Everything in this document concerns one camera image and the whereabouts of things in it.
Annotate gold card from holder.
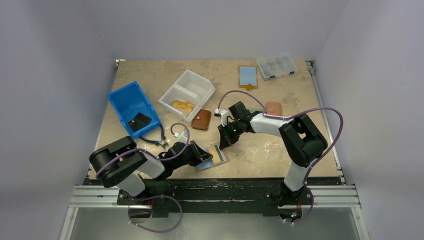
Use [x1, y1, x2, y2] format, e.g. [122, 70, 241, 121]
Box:
[178, 102, 195, 116]

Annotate brown leather card holder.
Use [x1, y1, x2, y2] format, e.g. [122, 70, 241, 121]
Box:
[191, 109, 212, 131]

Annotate aluminium frame rail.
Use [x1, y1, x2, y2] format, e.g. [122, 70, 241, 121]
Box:
[59, 59, 369, 240]

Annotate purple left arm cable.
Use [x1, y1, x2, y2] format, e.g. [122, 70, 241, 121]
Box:
[95, 122, 191, 234]

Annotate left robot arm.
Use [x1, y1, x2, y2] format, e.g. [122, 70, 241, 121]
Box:
[88, 136, 213, 198]

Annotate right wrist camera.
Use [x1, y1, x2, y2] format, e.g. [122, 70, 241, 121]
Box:
[213, 108, 230, 126]

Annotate clear plastic organizer box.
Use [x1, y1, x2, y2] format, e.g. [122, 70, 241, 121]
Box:
[256, 54, 299, 81]

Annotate blue plastic bin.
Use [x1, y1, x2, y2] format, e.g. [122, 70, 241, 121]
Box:
[107, 81, 162, 139]

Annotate orange open card holder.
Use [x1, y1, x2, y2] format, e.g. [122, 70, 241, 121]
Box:
[238, 65, 259, 91]

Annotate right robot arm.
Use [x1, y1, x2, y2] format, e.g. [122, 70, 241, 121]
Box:
[214, 101, 328, 205]

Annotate black card holder in bin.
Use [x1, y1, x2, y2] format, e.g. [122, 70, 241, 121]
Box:
[128, 112, 152, 133]

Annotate blue handled wire cutters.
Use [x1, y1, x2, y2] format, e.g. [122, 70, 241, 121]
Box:
[139, 124, 170, 149]

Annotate gold credit card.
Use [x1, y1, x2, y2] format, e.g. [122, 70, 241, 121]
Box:
[170, 100, 187, 112]

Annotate black mounting base plate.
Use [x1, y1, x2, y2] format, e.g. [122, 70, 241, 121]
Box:
[116, 177, 343, 220]

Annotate white double compartment bin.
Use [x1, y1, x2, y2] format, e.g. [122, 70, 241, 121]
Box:
[158, 69, 216, 123]

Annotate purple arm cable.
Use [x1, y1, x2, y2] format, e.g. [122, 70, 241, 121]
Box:
[95, 122, 191, 234]
[217, 90, 344, 226]

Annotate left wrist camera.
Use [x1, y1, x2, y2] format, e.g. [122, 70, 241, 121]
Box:
[173, 129, 189, 144]

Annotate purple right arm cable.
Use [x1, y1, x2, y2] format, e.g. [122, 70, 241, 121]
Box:
[217, 90, 344, 226]

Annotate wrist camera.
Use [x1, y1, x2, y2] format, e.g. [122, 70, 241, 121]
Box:
[213, 108, 230, 126]
[173, 129, 189, 144]

